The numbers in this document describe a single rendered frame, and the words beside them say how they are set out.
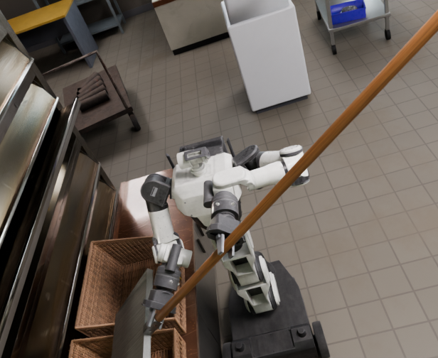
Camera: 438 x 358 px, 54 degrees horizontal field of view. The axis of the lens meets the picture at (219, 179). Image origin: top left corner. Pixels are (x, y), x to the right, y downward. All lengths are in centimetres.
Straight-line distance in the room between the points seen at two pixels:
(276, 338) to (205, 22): 449
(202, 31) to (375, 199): 368
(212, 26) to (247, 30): 216
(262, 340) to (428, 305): 98
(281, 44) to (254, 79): 41
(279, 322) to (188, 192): 122
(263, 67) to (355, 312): 237
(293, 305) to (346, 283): 42
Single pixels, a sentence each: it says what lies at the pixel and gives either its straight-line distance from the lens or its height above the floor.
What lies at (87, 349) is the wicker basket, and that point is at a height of 76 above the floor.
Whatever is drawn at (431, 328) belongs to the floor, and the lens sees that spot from 281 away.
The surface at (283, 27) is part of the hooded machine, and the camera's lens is 408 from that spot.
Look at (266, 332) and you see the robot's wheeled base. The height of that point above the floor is 18.
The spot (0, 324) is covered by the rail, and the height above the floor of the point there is 143.
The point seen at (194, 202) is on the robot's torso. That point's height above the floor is 134.
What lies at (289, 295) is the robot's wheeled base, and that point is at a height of 17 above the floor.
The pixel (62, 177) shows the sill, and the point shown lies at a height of 118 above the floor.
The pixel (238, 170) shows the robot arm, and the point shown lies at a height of 158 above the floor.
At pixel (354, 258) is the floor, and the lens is 306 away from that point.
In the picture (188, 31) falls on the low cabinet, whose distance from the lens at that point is 616.
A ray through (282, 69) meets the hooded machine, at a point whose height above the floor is 41.
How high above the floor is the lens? 248
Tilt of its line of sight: 40 degrees down
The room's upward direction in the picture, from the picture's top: 23 degrees counter-clockwise
